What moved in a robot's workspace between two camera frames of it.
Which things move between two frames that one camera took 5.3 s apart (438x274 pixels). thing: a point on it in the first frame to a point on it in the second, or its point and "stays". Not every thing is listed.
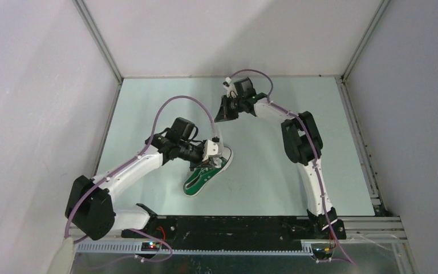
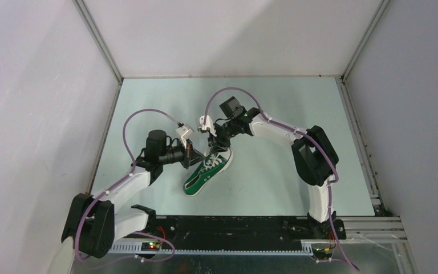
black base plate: (229, 229) stays
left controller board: (150, 246) stays
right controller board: (322, 253) stays
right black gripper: (224, 113) to (217, 144)
